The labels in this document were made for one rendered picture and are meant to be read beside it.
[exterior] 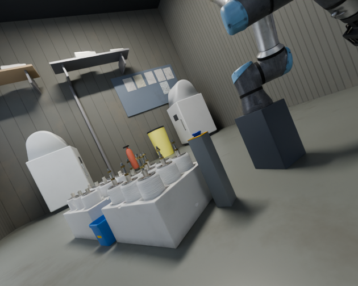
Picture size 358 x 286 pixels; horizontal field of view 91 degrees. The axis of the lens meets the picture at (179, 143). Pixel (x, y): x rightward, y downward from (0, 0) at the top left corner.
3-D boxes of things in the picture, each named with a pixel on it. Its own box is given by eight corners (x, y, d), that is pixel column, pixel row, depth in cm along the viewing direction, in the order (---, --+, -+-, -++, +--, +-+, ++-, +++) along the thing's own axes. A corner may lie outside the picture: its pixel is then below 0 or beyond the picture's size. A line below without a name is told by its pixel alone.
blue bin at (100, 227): (139, 210, 113) (131, 194, 112) (150, 209, 106) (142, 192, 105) (98, 246, 89) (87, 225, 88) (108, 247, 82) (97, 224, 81)
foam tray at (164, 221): (166, 198, 114) (154, 173, 113) (217, 190, 90) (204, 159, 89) (117, 242, 84) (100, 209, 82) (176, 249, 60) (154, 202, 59)
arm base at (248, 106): (255, 108, 101) (248, 92, 100) (279, 100, 87) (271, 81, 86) (237, 117, 94) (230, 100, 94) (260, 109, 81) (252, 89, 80)
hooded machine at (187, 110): (204, 135, 439) (182, 85, 431) (218, 131, 386) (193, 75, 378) (182, 147, 410) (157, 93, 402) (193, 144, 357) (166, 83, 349)
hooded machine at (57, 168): (97, 189, 329) (67, 129, 322) (96, 193, 278) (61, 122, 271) (60, 207, 303) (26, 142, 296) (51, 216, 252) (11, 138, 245)
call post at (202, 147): (223, 198, 80) (195, 136, 78) (237, 197, 76) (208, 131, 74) (216, 207, 74) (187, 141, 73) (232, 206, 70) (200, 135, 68)
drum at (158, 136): (171, 152, 398) (160, 127, 394) (178, 151, 362) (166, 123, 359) (156, 159, 382) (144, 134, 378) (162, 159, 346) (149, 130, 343)
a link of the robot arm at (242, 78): (238, 97, 98) (228, 75, 97) (263, 85, 93) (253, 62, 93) (239, 96, 86) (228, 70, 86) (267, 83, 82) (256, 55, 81)
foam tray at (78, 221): (121, 204, 148) (112, 185, 147) (150, 200, 124) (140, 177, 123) (74, 238, 117) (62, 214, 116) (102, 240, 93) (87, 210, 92)
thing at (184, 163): (192, 184, 95) (178, 154, 94) (205, 182, 89) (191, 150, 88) (181, 193, 89) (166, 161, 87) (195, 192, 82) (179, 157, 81)
